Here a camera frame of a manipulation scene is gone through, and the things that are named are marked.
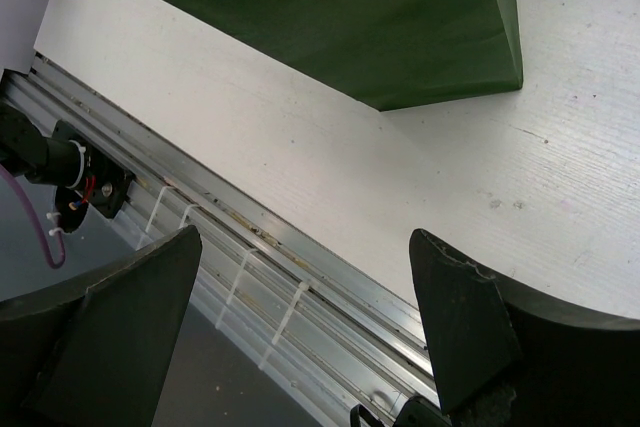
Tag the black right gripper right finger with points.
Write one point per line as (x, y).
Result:
(505, 354)

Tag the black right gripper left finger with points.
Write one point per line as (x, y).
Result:
(95, 349)

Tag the green paper bag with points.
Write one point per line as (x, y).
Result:
(387, 54)

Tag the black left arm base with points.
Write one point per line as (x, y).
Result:
(104, 184)

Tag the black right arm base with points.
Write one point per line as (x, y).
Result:
(417, 411)

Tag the aluminium table rail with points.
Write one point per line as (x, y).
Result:
(325, 333)

